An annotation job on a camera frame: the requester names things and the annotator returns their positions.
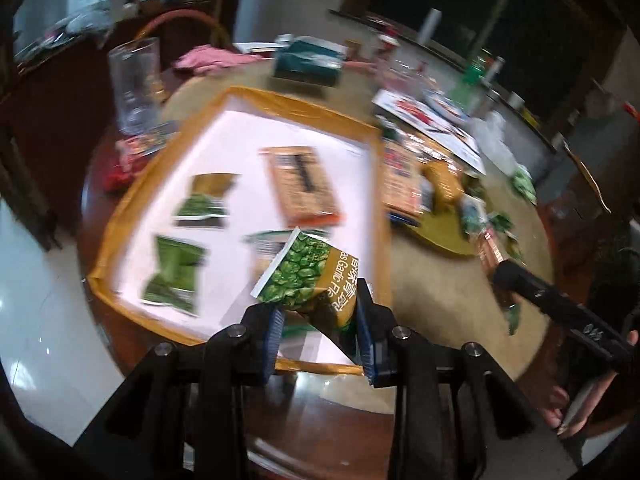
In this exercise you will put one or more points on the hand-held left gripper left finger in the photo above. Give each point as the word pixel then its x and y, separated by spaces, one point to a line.
pixel 272 345

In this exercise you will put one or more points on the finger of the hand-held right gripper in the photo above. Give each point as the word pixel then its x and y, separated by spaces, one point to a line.
pixel 515 280

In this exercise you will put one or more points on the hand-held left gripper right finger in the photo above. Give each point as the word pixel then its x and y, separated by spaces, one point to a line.
pixel 365 342

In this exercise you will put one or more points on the gold rimmed cardboard tray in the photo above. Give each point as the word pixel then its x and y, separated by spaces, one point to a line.
pixel 225 145

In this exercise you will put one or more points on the person's right hand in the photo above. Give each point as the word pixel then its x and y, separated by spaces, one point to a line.
pixel 562 412

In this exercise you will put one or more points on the brown snack packet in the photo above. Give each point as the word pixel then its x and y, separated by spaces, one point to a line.
pixel 492 250

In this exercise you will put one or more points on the gold glitter turntable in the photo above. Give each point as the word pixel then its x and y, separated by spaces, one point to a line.
pixel 442 237

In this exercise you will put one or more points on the yellow snack packet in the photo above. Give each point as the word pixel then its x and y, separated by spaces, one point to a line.
pixel 442 180

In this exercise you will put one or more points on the wooden chair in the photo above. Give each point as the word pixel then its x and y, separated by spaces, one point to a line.
pixel 587 175

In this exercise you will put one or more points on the white plastic bag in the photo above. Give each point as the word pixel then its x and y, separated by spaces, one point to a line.
pixel 495 145

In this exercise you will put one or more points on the orange snack packet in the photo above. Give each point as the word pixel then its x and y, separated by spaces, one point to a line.
pixel 300 185
pixel 400 172

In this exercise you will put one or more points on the printed paper flyer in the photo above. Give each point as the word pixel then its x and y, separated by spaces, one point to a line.
pixel 425 115

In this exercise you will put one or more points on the green plastic bottle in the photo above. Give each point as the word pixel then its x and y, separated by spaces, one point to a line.
pixel 472 80

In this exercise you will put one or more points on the red snack packet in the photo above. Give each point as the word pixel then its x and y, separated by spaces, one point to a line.
pixel 127 160

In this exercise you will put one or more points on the clear plastic container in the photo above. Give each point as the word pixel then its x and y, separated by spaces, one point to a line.
pixel 400 70

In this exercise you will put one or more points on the white paper roll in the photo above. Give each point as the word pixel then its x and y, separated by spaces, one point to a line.
pixel 430 27

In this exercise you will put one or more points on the green tissue box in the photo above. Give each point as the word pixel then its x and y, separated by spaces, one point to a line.
pixel 305 65

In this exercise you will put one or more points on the clear glass cup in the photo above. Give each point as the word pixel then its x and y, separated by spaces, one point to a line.
pixel 135 85

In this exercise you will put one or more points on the pink cloth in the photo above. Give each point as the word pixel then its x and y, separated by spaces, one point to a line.
pixel 210 57

